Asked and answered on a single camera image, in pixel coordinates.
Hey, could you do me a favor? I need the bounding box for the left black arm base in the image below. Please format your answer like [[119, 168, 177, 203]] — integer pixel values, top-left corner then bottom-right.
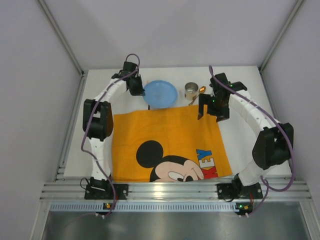
[[80, 177, 129, 201]]

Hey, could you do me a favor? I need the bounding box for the orange Mickey Mouse cloth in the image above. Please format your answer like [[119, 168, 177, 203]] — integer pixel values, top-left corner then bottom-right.
[[112, 106, 232, 182]]

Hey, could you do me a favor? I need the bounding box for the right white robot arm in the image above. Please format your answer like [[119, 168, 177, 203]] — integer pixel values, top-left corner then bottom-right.
[[197, 73, 294, 187]]

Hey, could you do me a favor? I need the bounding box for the aluminium mounting rail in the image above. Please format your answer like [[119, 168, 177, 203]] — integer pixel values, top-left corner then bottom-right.
[[40, 165, 312, 202]]

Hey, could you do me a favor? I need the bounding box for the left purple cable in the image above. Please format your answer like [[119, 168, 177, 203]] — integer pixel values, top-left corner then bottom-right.
[[81, 53, 141, 216]]

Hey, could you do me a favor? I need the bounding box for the blue plastic plate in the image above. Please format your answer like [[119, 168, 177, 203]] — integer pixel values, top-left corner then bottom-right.
[[143, 80, 178, 109]]

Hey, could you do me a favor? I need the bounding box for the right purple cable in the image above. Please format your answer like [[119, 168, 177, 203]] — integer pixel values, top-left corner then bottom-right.
[[208, 65, 296, 218]]

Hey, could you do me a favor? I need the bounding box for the purple cable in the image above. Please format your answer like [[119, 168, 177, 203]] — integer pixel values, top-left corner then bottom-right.
[[81, 53, 141, 216], [208, 65, 296, 218]]

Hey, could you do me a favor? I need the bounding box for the copper spoon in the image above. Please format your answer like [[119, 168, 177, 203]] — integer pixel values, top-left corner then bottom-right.
[[188, 86, 206, 106]]

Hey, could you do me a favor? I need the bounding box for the small metal cup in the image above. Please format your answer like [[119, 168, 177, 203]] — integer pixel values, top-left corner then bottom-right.
[[184, 82, 199, 101]]

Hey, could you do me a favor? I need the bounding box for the perforated cable duct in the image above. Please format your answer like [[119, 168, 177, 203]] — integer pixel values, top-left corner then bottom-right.
[[49, 202, 252, 213]]

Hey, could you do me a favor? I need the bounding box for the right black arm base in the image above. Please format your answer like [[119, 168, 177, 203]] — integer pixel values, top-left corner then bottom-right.
[[216, 175, 263, 202]]

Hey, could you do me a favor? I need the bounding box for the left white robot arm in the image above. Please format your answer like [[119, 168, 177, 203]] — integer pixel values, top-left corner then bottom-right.
[[80, 60, 145, 181]]

